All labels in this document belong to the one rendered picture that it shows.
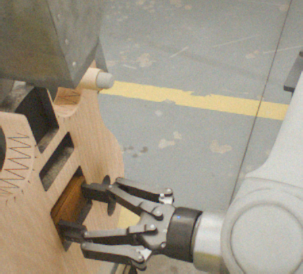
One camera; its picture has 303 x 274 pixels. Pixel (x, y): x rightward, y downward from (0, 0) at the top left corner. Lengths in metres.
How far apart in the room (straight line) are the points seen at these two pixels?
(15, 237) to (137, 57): 2.17
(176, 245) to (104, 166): 0.24
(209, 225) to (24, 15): 0.38
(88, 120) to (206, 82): 1.81
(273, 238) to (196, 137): 1.86
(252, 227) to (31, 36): 0.29
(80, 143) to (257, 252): 0.40
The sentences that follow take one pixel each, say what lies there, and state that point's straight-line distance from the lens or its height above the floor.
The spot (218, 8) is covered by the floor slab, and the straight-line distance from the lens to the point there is 3.10.
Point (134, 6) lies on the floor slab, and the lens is 3.22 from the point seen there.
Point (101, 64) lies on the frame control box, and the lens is 1.25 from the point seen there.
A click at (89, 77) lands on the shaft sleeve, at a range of 0.77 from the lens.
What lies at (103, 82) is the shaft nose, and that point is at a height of 1.26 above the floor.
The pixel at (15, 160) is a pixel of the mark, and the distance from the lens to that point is 0.74.
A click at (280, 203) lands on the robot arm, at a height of 1.32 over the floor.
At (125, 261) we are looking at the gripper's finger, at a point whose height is 1.09.
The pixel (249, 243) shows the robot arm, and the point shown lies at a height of 1.30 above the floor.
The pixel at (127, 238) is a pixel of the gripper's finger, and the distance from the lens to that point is 0.79.
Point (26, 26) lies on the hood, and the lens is 0.54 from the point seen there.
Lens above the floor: 1.75
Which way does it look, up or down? 45 degrees down
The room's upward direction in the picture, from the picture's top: 11 degrees counter-clockwise
